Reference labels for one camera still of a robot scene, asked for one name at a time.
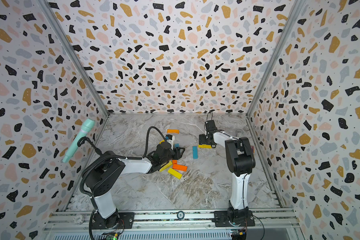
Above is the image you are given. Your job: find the yellow block scuffed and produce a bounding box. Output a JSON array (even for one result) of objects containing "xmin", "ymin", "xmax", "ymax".
[{"xmin": 198, "ymin": 145, "xmax": 212, "ymax": 149}]

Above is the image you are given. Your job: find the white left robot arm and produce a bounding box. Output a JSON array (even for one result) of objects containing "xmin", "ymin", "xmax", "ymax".
[{"xmin": 80, "ymin": 141, "xmax": 185, "ymax": 229}]

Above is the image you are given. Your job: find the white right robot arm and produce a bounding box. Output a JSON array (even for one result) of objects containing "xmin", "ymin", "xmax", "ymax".
[{"xmin": 199, "ymin": 120, "xmax": 256, "ymax": 224}]

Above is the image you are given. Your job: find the yellow block middle right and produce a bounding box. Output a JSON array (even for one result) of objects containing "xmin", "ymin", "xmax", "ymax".
[{"xmin": 159, "ymin": 161, "xmax": 173, "ymax": 172}]

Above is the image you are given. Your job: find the yellow block lowest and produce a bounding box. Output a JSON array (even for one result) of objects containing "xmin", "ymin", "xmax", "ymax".
[{"xmin": 168, "ymin": 168, "xmax": 183, "ymax": 180}]

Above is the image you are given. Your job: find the silver glitter microphone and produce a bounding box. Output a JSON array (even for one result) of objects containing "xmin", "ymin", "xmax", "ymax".
[{"xmin": 236, "ymin": 130, "xmax": 244, "ymax": 138}]

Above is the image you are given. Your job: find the mint green microphone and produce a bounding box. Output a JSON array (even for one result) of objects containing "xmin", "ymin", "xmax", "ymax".
[{"xmin": 62, "ymin": 119, "xmax": 95, "ymax": 163}]

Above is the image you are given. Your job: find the black gooseneck mic stand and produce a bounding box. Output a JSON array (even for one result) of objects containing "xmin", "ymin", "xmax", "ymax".
[{"xmin": 77, "ymin": 137, "xmax": 103, "ymax": 156}]

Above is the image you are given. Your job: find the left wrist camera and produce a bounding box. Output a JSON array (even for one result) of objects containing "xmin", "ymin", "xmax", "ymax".
[{"xmin": 166, "ymin": 134, "xmax": 175, "ymax": 144}]

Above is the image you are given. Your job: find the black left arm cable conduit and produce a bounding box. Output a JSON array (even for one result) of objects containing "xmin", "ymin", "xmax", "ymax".
[{"xmin": 79, "ymin": 125, "xmax": 167, "ymax": 197}]

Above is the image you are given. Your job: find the round knob on rail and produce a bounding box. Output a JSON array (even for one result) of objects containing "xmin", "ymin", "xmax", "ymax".
[{"xmin": 177, "ymin": 211, "xmax": 185, "ymax": 220}]

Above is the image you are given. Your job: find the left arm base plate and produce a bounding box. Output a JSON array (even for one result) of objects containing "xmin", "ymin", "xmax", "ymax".
[{"xmin": 90, "ymin": 212, "xmax": 135, "ymax": 230}]

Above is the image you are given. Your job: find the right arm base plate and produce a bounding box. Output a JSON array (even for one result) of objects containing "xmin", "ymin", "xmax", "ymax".
[{"xmin": 212, "ymin": 210, "xmax": 255, "ymax": 228}]

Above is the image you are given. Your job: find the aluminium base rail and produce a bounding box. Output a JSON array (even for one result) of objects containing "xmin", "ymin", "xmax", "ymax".
[{"xmin": 40, "ymin": 208, "xmax": 304, "ymax": 240}]

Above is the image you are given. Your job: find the aluminium corner post right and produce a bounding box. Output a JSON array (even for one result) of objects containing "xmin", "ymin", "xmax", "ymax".
[{"xmin": 246, "ymin": 0, "xmax": 307, "ymax": 118}]

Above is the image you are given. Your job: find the aluminium corner post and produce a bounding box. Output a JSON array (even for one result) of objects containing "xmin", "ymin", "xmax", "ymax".
[
  {"xmin": 36, "ymin": 1, "xmax": 110, "ymax": 118},
  {"xmin": 246, "ymin": 0, "xmax": 307, "ymax": 118}
]

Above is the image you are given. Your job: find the aluminium corner post left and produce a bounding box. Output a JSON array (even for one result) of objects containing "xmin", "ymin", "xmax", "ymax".
[{"xmin": 36, "ymin": 1, "xmax": 110, "ymax": 118}]

